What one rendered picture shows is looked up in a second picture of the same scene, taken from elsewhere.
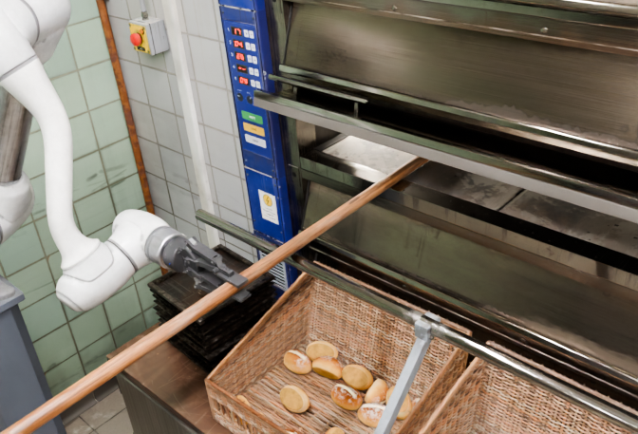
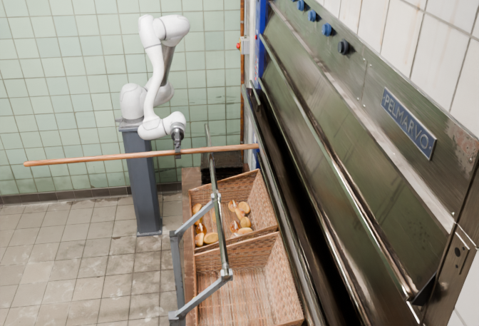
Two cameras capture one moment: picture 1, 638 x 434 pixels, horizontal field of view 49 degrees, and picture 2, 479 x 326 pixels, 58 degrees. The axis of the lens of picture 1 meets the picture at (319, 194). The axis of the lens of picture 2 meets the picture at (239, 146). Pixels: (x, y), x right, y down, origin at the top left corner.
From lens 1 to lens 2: 1.33 m
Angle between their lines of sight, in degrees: 32
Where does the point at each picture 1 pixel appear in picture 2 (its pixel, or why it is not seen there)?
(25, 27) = (158, 33)
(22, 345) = (144, 145)
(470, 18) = not seen: hidden behind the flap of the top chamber
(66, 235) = (146, 110)
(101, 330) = not seen: hidden behind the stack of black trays
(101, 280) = (150, 131)
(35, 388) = (145, 164)
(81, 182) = (213, 97)
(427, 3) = not seen: hidden behind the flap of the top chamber
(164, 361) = (195, 180)
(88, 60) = (230, 47)
